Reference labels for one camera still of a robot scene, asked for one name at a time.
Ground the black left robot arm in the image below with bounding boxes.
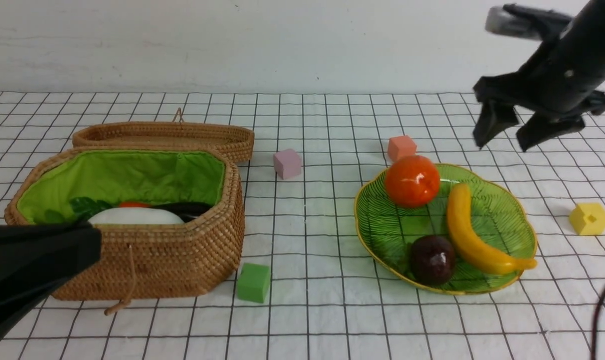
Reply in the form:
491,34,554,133
0,221,102,341

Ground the woven rattan basket green lining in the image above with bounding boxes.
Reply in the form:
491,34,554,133
3,146,246,303

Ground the orange foam cube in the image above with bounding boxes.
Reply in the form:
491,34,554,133
387,135,418,162

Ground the green foam cube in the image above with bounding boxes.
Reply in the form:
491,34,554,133
236,262,272,304

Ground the white grid tablecloth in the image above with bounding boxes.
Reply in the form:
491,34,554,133
0,91,605,360

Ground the green leaf-shaped glass plate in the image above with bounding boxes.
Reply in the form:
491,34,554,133
353,163,538,296

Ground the woven rattan basket lid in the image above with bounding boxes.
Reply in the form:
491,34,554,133
72,108,255,163

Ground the white toy radish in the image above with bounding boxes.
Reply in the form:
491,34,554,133
88,207,185,224

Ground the yellow foam cube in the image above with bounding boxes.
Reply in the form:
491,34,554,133
568,202,605,236

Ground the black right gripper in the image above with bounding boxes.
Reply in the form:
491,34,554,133
472,39,605,152

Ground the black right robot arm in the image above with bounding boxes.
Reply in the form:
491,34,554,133
472,0,605,151

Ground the purple toy eggplant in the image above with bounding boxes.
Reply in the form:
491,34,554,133
151,202,213,223

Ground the dark purple toy mangosteen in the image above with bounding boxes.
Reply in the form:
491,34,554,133
408,235,456,287

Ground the orange toy persimmon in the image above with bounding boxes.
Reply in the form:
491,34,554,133
384,155,441,208

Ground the yellow toy banana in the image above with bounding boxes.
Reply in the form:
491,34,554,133
446,182,538,276

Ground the pink foam cube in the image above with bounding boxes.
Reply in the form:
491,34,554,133
273,148,303,180

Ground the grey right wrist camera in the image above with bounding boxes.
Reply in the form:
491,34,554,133
484,3,573,41

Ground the orange toy carrot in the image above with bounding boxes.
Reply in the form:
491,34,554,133
42,196,151,225

